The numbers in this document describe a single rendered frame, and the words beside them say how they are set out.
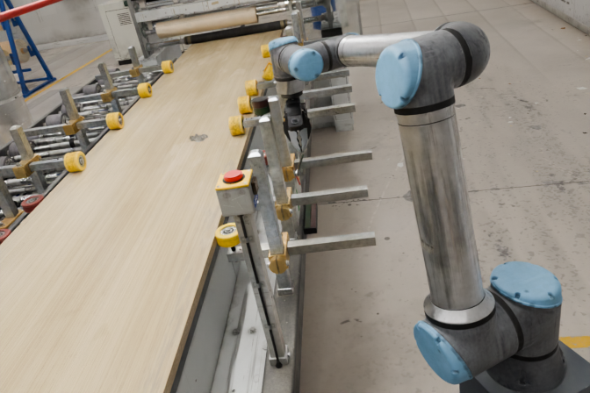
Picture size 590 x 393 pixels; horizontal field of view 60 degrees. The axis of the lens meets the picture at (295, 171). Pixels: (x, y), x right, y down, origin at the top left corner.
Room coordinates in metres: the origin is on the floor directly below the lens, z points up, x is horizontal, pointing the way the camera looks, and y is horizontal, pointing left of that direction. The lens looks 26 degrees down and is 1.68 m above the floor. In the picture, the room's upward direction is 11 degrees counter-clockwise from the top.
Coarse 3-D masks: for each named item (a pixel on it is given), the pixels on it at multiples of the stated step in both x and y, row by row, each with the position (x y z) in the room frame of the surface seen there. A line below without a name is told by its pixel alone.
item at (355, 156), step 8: (352, 152) 1.72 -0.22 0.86; (360, 152) 1.71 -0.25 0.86; (368, 152) 1.69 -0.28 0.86; (296, 160) 1.74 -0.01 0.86; (304, 160) 1.73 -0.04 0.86; (312, 160) 1.72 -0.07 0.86; (320, 160) 1.71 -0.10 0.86; (328, 160) 1.71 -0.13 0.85; (336, 160) 1.70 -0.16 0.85; (344, 160) 1.70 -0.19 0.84; (352, 160) 1.69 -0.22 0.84; (360, 160) 1.69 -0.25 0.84; (368, 160) 1.69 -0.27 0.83; (296, 168) 1.72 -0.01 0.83
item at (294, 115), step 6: (288, 102) 1.55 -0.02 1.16; (294, 102) 1.54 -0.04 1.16; (288, 108) 1.52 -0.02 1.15; (294, 108) 1.52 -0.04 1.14; (300, 108) 1.51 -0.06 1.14; (288, 114) 1.50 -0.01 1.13; (294, 114) 1.50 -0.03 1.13; (300, 114) 1.49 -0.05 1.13; (288, 120) 1.48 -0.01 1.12; (294, 120) 1.47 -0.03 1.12; (300, 120) 1.47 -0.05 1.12; (294, 126) 1.46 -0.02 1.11; (300, 126) 1.46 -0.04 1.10
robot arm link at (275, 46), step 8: (272, 40) 1.58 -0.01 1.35; (280, 40) 1.54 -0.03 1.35; (288, 40) 1.53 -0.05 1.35; (296, 40) 1.55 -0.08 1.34; (272, 48) 1.54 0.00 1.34; (280, 48) 1.53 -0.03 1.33; (272, 56) 1.55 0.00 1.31; (272, 64) 1.56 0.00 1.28; (280, 72) 1.53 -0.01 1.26; (280, 80) 1.54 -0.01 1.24; (288, 80) 1.53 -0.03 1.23
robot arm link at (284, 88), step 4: (296, 80) 1.53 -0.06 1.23; (276, 84) 1.58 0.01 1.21; (280, 84) 1.54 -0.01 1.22; (284, 84) 1.53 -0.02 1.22; (288, 84) 1.53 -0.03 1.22; (292, 84) 1.53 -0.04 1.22; (296, 84) 1.53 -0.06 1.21; (300, 84) 1.54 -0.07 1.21; (304, 84) 1.56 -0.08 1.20; (280, 88) 1.54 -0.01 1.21; (284, 88) 1.53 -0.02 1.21; (288, 88) 1.53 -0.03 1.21; (292, 88) 1.53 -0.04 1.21; (296, 88) 1.53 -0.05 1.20; (300, 88) 1.54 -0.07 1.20; (304, 88) 1.55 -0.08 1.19; (280, 92) 1.55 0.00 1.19; (284, 92) 1.54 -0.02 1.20; (288, 92) 1.53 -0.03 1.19; (292, 92) 1.53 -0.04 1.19; (296, 92) 1.53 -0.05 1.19
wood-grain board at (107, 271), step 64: (192, 64) 3.45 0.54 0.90; (256, 64) 3.13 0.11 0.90; (128, 128) 2.37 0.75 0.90; (192, 128) 2.20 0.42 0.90; (64, 192) 1.76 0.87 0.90; (128, 192) 1.66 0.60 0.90; (192, 192) 1.56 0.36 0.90; (0, 256) 1.38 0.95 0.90; (64, 256) 1.30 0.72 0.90; (128, 256) 1.24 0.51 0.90; (192, 256) 1.17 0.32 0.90; (0, 320) 1.05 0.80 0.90; (64, 320) 1.01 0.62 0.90; (128, 320) 0.96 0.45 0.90; (0, 384) 0.83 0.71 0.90; (64, 384) 0.80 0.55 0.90; (128, 384) 0.76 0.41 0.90
